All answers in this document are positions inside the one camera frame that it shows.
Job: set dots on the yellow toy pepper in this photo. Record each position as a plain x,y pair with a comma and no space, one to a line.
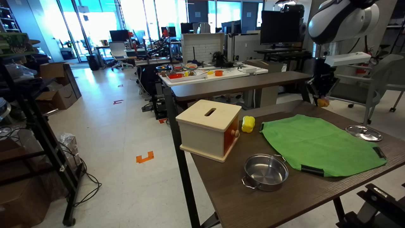
248,124

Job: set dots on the brown table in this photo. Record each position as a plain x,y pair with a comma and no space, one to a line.
237,84

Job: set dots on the clear plastic bag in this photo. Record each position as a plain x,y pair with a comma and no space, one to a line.
69,148

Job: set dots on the black trash bin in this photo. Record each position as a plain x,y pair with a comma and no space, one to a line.
93,62

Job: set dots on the orange plush toy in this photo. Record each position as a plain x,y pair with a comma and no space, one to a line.
323,102

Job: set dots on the white office chair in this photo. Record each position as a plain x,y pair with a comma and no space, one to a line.
118,52

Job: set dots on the white table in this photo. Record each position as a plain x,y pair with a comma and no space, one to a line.
227,74

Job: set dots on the black metal shelf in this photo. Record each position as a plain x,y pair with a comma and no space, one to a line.
38,133

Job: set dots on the orange bowl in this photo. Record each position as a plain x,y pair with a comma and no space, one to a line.
218,73

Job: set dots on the stack of cardboard boxes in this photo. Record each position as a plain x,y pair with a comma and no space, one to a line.
61,85

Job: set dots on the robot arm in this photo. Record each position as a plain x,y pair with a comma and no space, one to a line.
341,19

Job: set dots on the stand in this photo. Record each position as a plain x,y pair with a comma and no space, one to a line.
376,205

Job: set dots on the silver pot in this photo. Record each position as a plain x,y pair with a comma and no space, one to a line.
265,172

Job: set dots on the wooden box with slot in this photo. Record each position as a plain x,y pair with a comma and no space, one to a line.
205,129

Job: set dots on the large black monitor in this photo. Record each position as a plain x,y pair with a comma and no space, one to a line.
280,27

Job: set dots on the silver pot lid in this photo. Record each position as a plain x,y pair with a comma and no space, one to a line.
364,133

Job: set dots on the wooden drawer knob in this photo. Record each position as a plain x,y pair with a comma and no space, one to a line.
235,133

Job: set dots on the green cloth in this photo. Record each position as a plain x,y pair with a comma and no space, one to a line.
316,145

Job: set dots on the red bowl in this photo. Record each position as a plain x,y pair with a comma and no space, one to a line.
175,76

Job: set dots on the grey chair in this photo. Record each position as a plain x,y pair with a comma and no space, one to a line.
370,85

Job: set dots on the white brick panel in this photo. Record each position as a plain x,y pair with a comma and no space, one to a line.
202,47

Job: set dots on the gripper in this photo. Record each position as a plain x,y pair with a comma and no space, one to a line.
323,71

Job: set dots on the orange drawer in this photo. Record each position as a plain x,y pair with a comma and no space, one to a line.
229,139

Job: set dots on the small black monitor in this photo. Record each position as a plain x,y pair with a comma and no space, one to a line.
119,35

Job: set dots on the small white box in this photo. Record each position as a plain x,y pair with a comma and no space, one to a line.
249,69

